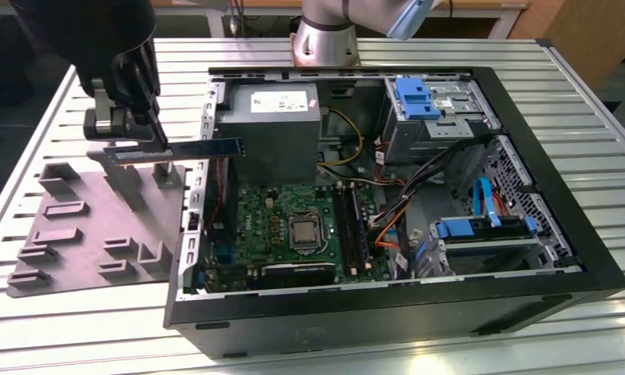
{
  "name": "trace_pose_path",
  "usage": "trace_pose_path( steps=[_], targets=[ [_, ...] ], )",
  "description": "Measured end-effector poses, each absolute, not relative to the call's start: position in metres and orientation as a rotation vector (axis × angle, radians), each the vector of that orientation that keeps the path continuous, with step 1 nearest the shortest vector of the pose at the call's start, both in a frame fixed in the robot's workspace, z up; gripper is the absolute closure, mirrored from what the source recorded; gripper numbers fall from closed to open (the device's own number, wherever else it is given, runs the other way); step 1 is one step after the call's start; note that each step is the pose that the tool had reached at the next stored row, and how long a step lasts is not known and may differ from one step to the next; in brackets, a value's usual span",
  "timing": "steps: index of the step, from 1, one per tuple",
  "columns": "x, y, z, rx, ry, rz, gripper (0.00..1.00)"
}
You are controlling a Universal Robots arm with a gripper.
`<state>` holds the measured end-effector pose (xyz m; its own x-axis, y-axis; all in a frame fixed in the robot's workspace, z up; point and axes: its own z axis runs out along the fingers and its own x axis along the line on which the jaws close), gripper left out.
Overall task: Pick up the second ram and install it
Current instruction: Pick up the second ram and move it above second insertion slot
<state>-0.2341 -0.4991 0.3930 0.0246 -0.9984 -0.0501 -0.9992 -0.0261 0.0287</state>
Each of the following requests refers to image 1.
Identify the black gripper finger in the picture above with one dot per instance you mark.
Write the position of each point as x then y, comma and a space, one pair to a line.
145, 78
155, 129

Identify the blue RAM stick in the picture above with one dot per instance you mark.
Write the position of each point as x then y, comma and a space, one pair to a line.
202, 147

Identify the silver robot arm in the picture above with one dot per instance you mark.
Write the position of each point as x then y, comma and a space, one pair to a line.
322, 43

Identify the black RAM slot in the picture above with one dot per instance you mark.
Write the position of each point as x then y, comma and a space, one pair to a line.
354, 228
349, 228
368, 267
343, 228

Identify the grey power supply unit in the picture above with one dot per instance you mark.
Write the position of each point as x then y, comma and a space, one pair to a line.
270, 117

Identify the green motherboard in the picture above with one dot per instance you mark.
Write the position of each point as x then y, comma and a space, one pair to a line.
259, 203

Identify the grey parts rack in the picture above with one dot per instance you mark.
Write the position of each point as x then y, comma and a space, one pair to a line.
82, 222

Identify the blue plastic clip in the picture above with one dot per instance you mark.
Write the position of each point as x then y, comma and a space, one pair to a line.
319, 156

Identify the blue board connector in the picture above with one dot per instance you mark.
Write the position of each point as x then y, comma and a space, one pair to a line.
225, 254

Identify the CPU socket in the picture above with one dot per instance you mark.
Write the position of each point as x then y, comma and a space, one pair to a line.
303, 214

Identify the silver CPU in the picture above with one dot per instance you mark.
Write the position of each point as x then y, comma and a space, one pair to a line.
303, 233

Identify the metal locking lever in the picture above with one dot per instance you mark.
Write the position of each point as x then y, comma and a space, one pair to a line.
322, 247

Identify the black graphics card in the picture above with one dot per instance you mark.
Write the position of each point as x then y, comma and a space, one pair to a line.
297, 273

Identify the blue drive latch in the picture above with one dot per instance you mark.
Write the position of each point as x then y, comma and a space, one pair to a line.
416, 101

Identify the metal drive cage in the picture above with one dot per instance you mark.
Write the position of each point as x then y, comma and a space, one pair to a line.
448, 129

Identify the black open PC case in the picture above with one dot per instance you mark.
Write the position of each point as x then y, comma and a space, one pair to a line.
343, 324

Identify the hard disk in blue carrier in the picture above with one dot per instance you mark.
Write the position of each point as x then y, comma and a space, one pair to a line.
456, 228

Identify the metal disk bay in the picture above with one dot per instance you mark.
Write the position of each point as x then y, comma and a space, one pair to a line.
492, 244

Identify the wooden cabinet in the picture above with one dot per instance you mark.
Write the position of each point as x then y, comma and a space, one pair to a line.
593, 39

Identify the blue plastic bracket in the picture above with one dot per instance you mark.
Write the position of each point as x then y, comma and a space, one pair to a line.
421, 254

